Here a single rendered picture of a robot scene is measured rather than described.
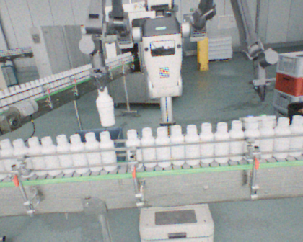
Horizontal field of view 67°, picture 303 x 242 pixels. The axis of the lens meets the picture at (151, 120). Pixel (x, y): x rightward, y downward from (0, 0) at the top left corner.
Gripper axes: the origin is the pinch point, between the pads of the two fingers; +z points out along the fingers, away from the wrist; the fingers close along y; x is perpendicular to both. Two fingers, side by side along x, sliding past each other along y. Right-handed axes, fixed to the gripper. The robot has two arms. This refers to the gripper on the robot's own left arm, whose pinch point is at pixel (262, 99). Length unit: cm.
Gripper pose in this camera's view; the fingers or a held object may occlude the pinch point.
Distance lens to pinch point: 118.2
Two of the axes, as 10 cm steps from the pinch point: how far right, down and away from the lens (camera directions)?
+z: 0.9, 10.0, 0.2
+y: 10.0, -0.9, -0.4
